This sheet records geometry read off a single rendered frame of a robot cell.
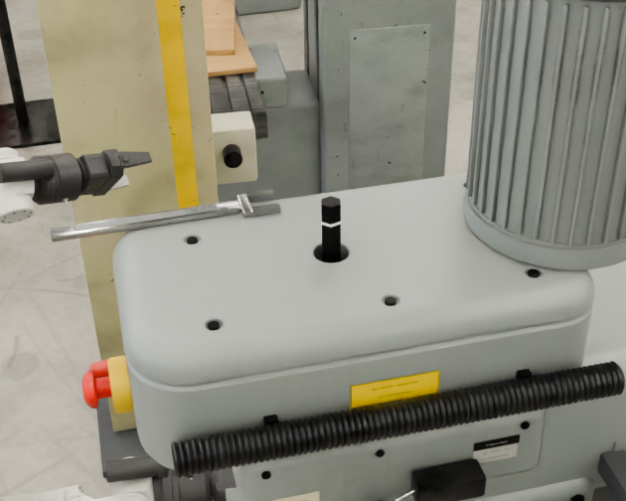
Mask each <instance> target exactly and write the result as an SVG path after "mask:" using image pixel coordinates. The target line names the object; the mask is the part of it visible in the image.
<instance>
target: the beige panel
mask: <svg viewBox="0 0 626 501"><path fill-rule="evenodd" d="M36 5H37V11H38V16H39V22H40V27H41V33H42V38H43V44H44V49H45V55H46V60H47V66H48V71H49V77H50V82H51V88H52V93H53V99H54V104H55V110H56V115H57V121H58V126H59V132H60V137H61V142H62V147H63V153H71V154H72V155H73V156H74V157H75V158H80V157H81V156H82V155H86V154H96V153H101V152H102V151H103V150H108V149H115V150H117V151H118V152H121V151H139V152H149V153H150V156H151V159H152V162H151V163H149V164H145V165H141V166H136V167H132V168H128V169H124V171H123V175H126V176H127V179H128V182H129V185H128V186H126V187H122V188H118V189H114V190H110V191H108V192H107V193H106V194H105V195H103V196H95V197H94V196H93V195H92V194H90V195H82V196H79V197H78V199H77V200H75V201H72V202H73V208H74V213H75V219H76V224H83V223H90V222H96V221H103V220H110V219H116V218H123V217H129V216H136V215H143V214H149V213H156V212H162V211H169V210H175V209H182V208H189V207H195V206H202V205H208V204H214V203H218V202H219V199H218V187H217V175H216V163H215V151H214V139H213V128H212V116H211V103H210V91H209V79H208V67H207V55H206V43H205V31H204V19H203V7H202V0H36ZM127 232H128V231H125V232H119V233H113V234H106V235H100V236H93V237H87V238H80V239H78V240H79V245H80V251H81V256H82V262H83V267H84V273H85V278H86V284H87V289H88V295H89V300H90V306H91V311H92V317H93V322H94V328H95V333H96V339H97V344H98V350H99V355H100V361H103V360H107V359H109V358H112V357H118V356H125V355H124V347H123V340H122V332H121V325H120V317H119V310H118V302H117V295H116V287H115V280H114V272H113V253H114V250H115V247H116V245H117V243H118V242H119V240H120V239H121V237H122V236H123V235H124V234H126V233H127ZM96 410H97V421H98V432H99V443H100V454H101V465H102V474H103V477H104V478H106V473H105V471H106V468H105V461H109V460H116V459H122V458H125V457H138V456H145V455H149V454H148V453H147V452H146V451H145V449H144V447H143V446H142V444H141V442H140V439H139V435H138V432H137V426H136V420H135V414H134V410H133V412H131V413H126V414H120V415H118V414H117V413H116V412H115V410H114V405H113V399H112V397H111V398H105V399H99V400H98V409H96Z"/></svg>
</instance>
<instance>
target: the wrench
mask: <svg viewBox="0 0 626 501"><path fill-rule="evenodd" d="M272 199H274V192H273V190H272V189H270V190H263V191H257V192H250V193H246V194H242V195H237V196H236V200H234V201H227V202H221V203H214V204H208V205H202V206H195V207H189V208H182V209H175V210H169V211H162V212H156V213H149V214H143V215H136V216H129V217H123V218H116V219H110V220H103V221H96V222H90V223H83V224H77V225H70V226H64V227H57V228H51V239H52V242H53V243H54V242H61V241H67V240H74V239H80V238H87V237H93V236H100V235H106V234H113V233H119V232H125V231H132V230H138V229H145V228H151V227H158V226H164V225H171V224H177V223H184V222H190V221H197V220H202V219H209V218H215V217H221V216H228V215H234V214H240V212H241V213H242V215H243V217H244V218H247V217H253V216H255V217H259V216H265V215H272V214H278V213H281V209H280V205H279V204H277V203H274V204H268V205H261V206H255V207H251V204H250V203H253V202H259V201H266V200H272Z"/></svg>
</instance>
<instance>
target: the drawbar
mask: <svg viewBox="0 0 626 501"><path fill-rule="evenodd" d="M321 215H322V222H323V223H326V224H330V225H333V224H336V223H339V222H341V199H339V198H335V197H332V196H330V197H327V198H324V199H322V200H321ZM322 261H323V262H328V263H334V262H340V261H341V224H340V225H337V226H335V227H332V228H331V227H328V226H324V225H322Z"/></svg>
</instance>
